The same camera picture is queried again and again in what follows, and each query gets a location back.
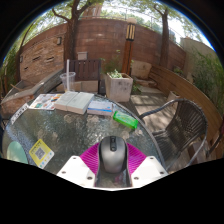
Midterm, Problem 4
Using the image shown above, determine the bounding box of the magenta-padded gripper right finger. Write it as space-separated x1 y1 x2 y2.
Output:
126 142 169 188

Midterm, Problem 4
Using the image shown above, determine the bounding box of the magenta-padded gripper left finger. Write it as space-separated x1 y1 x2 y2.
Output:
56 142 101 188

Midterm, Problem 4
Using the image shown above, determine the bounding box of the grey and black computer mouse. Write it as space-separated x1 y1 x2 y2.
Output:
98 135 129 174

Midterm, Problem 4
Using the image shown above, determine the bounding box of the round green mouse pad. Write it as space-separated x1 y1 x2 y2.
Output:
6 140 30 165

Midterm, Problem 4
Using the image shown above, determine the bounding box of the yellow code card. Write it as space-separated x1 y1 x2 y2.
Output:
28 138 55 170

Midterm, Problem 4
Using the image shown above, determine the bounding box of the dark wicker chair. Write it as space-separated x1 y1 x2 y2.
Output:
139 98 209 171

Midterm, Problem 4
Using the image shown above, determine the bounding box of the blue and white tissue pack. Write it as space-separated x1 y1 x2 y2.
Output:
87 100 114 117

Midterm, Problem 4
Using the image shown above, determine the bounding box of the white open book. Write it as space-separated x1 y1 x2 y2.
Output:
53 91 95 115

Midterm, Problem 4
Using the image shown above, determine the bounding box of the colourful printed magazine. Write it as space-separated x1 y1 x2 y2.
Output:
28 93 63 111

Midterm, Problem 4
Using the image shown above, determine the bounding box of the curved wooden bench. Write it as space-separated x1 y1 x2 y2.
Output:
149 64 224 141

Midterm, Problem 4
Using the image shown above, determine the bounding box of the clear plastic cup with straw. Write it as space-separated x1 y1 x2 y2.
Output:
59 59 77 93

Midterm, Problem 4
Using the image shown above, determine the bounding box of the stone garden basin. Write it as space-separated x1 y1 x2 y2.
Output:
0 68 65 116

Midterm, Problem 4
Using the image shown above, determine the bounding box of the dark wooden slatted chair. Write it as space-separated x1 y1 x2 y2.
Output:
68 58 106 95

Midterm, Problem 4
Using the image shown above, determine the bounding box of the beige stone block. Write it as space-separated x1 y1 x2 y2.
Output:
130 59 153 80

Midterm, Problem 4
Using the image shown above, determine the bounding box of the slim tree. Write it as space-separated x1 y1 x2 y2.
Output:
152 3 175 69

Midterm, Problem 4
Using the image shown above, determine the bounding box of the thick forked tree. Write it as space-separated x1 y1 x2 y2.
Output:
51 0 103 64

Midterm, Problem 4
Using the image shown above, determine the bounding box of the grey wall box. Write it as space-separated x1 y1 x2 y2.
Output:
77 51 89 61

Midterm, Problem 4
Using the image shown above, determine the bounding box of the wooden garden lamp post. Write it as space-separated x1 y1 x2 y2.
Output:
121 22 137 75

